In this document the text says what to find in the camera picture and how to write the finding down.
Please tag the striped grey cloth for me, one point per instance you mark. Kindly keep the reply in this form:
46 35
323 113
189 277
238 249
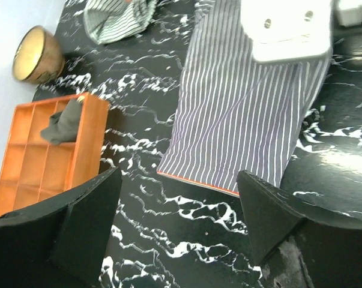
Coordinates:
108 21

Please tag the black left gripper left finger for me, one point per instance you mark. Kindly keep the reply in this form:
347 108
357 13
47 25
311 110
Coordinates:
61 241

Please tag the grey white striped underwear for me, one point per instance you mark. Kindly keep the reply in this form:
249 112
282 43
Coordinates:
234 113

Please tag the beige ceramic bowl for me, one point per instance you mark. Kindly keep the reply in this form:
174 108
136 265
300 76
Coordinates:
38 58

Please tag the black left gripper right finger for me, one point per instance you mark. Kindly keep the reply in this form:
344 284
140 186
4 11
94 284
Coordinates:
301 239

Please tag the rolled dark grey sock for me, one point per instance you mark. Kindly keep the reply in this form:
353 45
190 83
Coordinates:
64 125

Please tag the orange wooden compartment tray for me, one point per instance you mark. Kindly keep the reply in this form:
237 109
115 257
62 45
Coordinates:
34 170

